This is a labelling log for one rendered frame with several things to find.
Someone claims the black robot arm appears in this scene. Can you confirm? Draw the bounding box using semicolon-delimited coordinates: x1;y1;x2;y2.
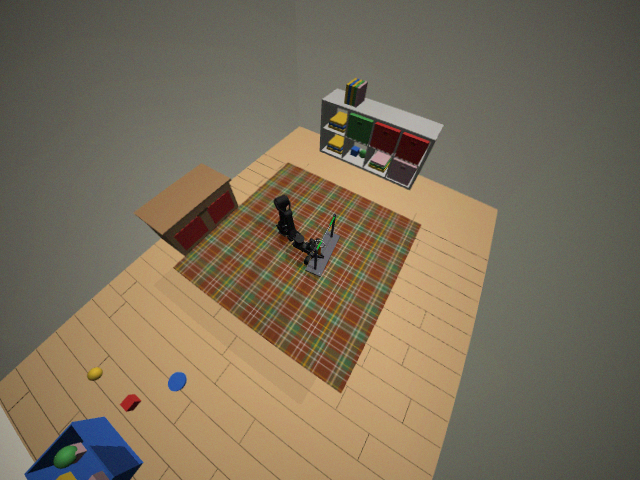
273;194;316;253

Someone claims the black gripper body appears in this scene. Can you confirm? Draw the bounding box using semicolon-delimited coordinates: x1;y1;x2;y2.
301;238;320;265

